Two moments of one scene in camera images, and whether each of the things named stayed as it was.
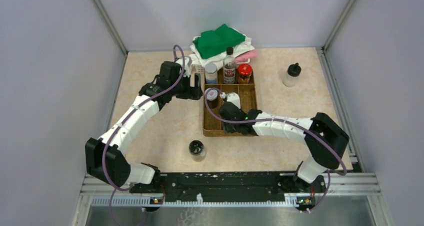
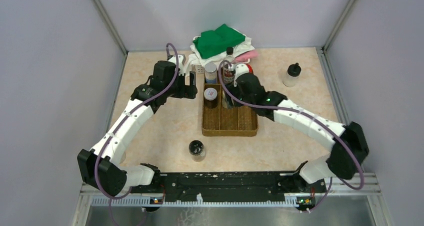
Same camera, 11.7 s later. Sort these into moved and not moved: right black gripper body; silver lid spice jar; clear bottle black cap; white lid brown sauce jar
Moved: right black gripper body
Not moved: silver lid spice jar; white lid brown sauce jar; clear bottle black cap
